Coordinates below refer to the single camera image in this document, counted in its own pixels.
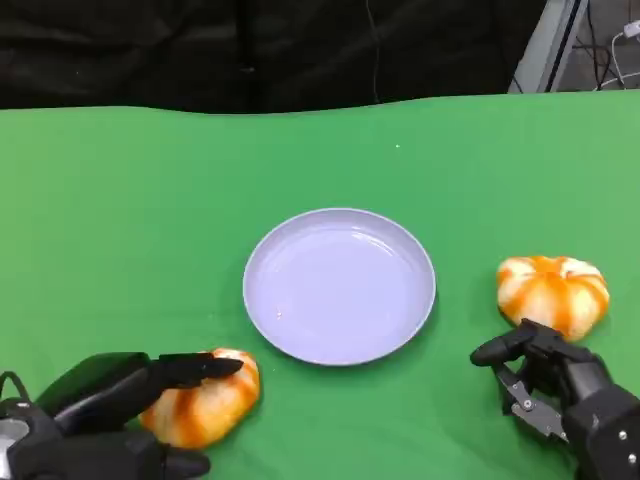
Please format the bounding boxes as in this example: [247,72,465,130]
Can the black backdrop cloth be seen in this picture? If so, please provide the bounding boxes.
[0,0,546,114]

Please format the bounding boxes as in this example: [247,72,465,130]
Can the lilac plate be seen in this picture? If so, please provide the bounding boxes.
[242,207,437,368]

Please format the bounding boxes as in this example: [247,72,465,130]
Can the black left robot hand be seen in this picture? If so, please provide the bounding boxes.
[34,351,246,480]

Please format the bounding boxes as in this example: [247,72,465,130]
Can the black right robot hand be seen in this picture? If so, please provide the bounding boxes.
[469,319,616,445]

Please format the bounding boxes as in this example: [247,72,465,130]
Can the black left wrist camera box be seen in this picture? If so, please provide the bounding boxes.
[7,430,164,480]

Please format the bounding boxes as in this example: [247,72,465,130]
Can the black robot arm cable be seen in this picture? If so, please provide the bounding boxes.
[0,370,32,402]

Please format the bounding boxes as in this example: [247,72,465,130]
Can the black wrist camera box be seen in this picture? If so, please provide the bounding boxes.
[7,430,164,480]
[560,382,640,480]

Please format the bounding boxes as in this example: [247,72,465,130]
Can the black floor cables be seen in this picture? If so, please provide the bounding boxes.
[569,27,640,91]

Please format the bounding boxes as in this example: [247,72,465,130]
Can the orange white toy bread roll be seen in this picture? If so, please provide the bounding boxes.
[496,255,611,343]
[138,348,261,450]

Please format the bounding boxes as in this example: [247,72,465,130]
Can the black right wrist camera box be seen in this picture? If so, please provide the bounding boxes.
[560,382,640,480]

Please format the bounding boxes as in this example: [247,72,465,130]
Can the grey metal frame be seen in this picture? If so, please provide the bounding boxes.
[507,0,591,95]

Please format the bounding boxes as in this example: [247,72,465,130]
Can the white cable with adapter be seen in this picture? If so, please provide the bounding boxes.
[594,19,640,91]

